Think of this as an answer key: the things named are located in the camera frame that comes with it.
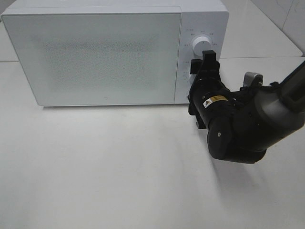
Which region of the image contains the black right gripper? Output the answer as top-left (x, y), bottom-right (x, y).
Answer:
top-left (188, 50), bottom-right (236, 130)

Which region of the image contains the white microwave door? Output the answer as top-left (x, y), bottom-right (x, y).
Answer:
top-left (3, 13), bottom-right (181, 106)

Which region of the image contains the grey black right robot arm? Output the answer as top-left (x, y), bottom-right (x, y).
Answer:
top-left (188, 50), bottom-right (305, 164)

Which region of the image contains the upper white power knob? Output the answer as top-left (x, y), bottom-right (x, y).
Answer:
top-left (192, 35), bottom-right (212, 56)

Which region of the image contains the white microwave oven body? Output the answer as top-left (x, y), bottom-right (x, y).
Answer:
top-left (1, 0), bottom-right (229, 106)

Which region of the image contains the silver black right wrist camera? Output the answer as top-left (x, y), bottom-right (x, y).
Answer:
top-left (243, 72), bottom-right (263, 87)

